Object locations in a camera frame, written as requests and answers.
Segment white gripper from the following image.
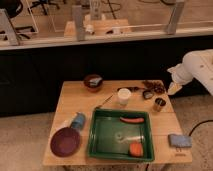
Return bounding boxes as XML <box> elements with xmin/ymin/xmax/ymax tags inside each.
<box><xmin>167</xmin><ymin>64</ymin><xmax>185</xmax><ymax>95</ymax></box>

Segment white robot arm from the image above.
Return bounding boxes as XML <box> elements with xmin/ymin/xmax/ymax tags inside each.
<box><xmin>167</xmin><ymin>49</ymin><xmax>213</xmax><ymax>96</ymax></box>

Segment brown bowl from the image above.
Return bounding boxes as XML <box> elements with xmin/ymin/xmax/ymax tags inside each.
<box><xmin>83</xmin><ymin>74</ymin><xmax>103</xmax><ymax>92</ymax></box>

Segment crumpled foil in bowl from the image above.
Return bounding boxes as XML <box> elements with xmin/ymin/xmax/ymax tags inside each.
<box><xmin>89</xmin><ymin>77</ymin><xmax>102</xmax><ymax>87</ymax></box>

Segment purple bowl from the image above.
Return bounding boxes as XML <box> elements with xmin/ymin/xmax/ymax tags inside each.
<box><xmin>50</xmin><ymin>127</ymin><xmax>80</xmax><ymax>157</ymax></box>

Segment small brown cup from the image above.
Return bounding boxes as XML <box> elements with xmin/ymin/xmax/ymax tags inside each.
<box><xmin>153</xmin><ymin>98</ymin><xmax>166</xmax><ymax>112</ymax></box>

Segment black small scoop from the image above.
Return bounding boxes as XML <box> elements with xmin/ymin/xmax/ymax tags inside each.
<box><xmin>142</xmin><ymin>90</ymin><xmax>154</xmax><ymax>100</ymax></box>

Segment black spoon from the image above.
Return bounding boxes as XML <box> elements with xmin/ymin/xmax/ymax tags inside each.
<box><xmin>117</xmin><ymin>87</ymin><xmax>145</xmax><ymax>92</ymax></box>

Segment white cup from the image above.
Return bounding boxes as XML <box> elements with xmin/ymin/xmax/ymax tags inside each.
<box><xmin>117</xmin><ymin>88</ymin><xmax>132</xmax><ymax>105</ymax></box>

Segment blue sponge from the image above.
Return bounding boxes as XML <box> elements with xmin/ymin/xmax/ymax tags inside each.
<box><xmin>168</xmin><ymin>134</ymin><xmax>192</xmax><ymax>148</ymax></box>

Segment red sausage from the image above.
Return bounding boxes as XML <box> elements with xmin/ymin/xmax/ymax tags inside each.
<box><xmin>120</xmin><ymin>117</ymin><xmax>144</xmax><ymax>124</ymax></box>

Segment orange carrot piece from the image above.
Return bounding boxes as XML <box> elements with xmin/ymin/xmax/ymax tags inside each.
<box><xmin>129</xmin><ymin>142</ymin><xmax>143</xmax><ymax>157</ymax></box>

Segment clear utensil in tray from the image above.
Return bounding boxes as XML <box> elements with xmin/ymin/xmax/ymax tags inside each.
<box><xmin>114</xmin><ymin>132</ymin><xmax>141</xmax><ymax>143</ymax></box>

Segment green plastic tray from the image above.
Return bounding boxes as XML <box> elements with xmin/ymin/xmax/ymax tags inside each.
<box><xmin>87</xmin><ymin>109</ymin><xmax>155</xmax><ymax>162</ymax></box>

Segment white spoon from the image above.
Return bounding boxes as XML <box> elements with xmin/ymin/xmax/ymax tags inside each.
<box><xmin>58</xmin><ymin>118</ymin><xmax>73</xmax><ymax>130</ymax></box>

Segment black office chair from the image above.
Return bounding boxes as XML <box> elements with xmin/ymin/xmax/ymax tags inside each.
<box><xmin>0</xmin><ymin>0</ymin><xmax>35</xmax><ymax>39</ymax></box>

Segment black cable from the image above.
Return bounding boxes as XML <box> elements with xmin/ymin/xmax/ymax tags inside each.
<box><xmin>188</xmin><ymin>119</ymin><xmax>213</xmax><ymax>137</ymax></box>

